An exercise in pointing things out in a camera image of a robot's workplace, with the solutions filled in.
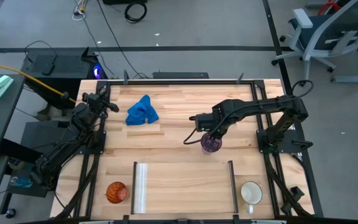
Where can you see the mint green stapler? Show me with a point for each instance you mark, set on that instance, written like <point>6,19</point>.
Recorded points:
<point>0,86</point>

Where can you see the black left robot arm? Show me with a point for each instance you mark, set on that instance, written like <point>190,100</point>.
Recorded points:
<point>54,155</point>

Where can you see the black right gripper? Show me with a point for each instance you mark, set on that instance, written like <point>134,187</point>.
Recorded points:
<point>208,121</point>

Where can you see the grey and navy office chair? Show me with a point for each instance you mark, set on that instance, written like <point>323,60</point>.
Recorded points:
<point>325,34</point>

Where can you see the black table clamp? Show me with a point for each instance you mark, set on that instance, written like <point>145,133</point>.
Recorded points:
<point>240,78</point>
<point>125,77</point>

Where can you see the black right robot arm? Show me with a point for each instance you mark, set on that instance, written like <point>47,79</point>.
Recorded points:
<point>259,104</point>

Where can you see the crumpled blue cloth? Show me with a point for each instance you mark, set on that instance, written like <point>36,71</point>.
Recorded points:
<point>141,112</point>

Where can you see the clear dish rack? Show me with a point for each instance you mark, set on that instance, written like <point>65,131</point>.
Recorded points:
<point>185,186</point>

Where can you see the white enamel mug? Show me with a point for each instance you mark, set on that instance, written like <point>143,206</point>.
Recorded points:
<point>251,193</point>

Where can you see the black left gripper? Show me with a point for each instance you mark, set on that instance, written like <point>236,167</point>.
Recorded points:
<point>93,100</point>

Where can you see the grey desk foot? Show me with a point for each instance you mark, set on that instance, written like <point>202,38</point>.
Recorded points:
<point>356,78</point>

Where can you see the small black box on tower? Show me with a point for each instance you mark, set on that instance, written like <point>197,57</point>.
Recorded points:
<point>48,69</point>

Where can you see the purple translucent plastic cup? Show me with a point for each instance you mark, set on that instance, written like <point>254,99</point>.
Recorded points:
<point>210,145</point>

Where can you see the tape roll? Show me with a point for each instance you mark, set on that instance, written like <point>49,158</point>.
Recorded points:
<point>16,164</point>

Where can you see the black computer tower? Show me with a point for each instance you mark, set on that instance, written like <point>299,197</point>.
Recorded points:
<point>64,70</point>

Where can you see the black aluminium table frame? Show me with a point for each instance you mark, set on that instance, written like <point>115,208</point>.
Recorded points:
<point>182,82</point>

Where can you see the blue water bottle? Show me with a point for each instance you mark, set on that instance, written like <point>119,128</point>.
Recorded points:
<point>22,182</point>

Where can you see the black low cart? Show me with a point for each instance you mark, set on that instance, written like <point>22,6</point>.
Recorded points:
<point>39,133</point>

